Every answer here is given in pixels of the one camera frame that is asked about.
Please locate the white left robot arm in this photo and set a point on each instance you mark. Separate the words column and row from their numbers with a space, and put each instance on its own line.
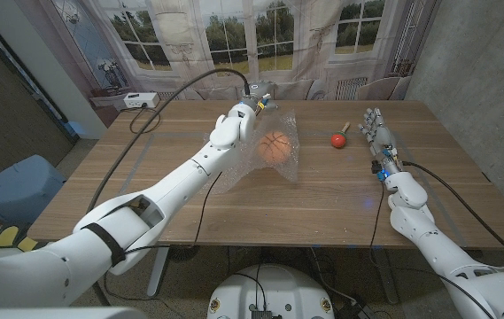
column 167, row 190

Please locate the white robot torso base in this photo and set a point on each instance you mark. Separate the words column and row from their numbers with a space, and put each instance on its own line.
column 273, row 288

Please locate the printed window backdrop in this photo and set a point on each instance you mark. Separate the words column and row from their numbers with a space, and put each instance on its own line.
column 234, row 35

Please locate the clear bubble wrap sheet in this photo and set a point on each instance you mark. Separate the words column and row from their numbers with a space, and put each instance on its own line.
column 288, row 133

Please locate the white power strip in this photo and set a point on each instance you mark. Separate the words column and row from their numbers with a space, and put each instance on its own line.
column 141, row 100

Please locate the grey metal table leg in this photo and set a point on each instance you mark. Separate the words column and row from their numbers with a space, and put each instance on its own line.
column 385, row 274
column 158, row 274

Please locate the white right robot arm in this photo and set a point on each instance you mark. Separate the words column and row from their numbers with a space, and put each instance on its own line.
column 415, row 221

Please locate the orange mini basketball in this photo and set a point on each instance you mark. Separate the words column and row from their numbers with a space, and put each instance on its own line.
column 274, row 147

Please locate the floor mat with shoe prints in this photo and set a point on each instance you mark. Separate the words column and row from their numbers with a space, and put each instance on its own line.
column 8, row 237

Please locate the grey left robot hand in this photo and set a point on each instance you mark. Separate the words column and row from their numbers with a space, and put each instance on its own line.
column 261, row 94

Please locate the blue chair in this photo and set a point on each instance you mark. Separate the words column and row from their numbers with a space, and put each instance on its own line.
column 17, row 190

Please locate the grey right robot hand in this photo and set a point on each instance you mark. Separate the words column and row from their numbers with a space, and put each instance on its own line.
column 382, row 142

